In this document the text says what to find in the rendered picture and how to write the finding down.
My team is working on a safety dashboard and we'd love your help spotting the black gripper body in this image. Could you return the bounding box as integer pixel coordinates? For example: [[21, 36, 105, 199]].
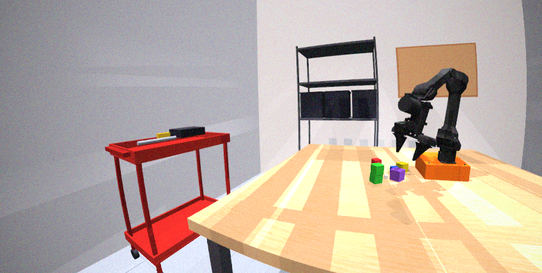
[[391, 115, 437, 147]]

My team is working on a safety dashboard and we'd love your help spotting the purple cube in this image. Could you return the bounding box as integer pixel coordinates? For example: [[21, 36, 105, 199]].
[[389, 167, 405, 182]]

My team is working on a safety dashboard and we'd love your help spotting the yellow block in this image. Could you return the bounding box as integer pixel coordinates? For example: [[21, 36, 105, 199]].
[[396, 161, 409, 172]]

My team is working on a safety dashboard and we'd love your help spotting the green block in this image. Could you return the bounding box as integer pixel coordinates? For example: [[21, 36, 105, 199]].
[[369, 173, 383, 184], [370, 163, 384, 175]]

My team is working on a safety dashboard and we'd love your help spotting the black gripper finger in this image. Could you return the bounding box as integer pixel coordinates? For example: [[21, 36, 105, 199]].
[[393, 133, 407, 152], [412, 142, 432, 161]]

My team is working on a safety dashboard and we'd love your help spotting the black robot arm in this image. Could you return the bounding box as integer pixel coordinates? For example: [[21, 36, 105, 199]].
[[394, 68, 468, 164]]

